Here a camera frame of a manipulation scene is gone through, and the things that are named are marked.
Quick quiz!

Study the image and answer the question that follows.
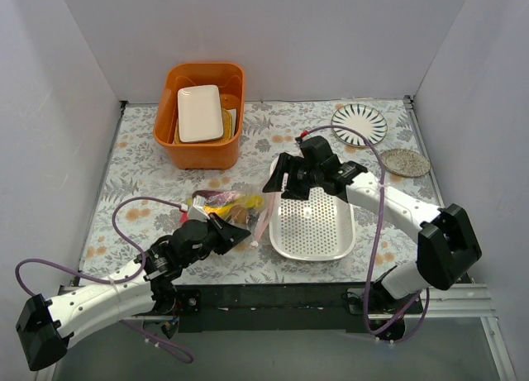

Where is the orange plastic bin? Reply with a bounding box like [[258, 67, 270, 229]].
[[154, 62, 245, 170]]

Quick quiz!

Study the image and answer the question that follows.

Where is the speckled round coaster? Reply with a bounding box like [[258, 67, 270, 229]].
[[380, 149, 431, 178]]

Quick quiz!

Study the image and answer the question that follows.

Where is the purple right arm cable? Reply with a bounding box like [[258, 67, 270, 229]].
[[295, 125, 431, 343]]

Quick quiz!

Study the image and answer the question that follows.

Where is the brown toy kiwi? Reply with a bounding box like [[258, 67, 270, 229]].
[[229, 205, 247, 224]]

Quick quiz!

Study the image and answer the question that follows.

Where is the purple toy eggplant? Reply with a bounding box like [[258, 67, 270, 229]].
[[192, 190, 238, 204]]

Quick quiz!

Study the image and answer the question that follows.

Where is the dark brown toy mangosteen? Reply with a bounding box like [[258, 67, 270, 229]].
[[246, 209, 260, 223]]

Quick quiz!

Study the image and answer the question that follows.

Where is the blue striped round plate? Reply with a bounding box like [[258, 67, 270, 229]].
[[331, 103, 388, 147]]

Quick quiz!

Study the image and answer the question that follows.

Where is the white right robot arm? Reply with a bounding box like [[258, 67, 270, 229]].
[[263, 136, 482, 313]]

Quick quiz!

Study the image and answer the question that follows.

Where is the yellow toy banana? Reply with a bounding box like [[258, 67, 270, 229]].
[[203, 203, 242, 217]]

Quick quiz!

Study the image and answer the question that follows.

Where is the yellow woven tray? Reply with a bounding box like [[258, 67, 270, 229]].
[[173, 107, 236, 145]]

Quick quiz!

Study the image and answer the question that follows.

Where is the clear zip top bag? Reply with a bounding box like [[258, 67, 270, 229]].
[[181, 173, 280, 248]]

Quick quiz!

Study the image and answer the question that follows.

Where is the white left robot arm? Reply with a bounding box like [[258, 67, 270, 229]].
[[16, 213, 250, 371]]

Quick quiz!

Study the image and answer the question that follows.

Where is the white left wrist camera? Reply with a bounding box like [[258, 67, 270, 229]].
[[180, 197, 208, 221]]

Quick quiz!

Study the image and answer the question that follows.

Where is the white perforated plastic basket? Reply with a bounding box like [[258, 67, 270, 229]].
[[268, 155, 357, 261]]

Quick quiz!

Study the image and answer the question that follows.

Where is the white rectangular plate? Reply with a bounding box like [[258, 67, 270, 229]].
[[177, 84, 223, 143]]

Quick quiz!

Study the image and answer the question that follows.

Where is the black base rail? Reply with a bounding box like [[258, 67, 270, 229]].
[[179, 283, 366, 333]]

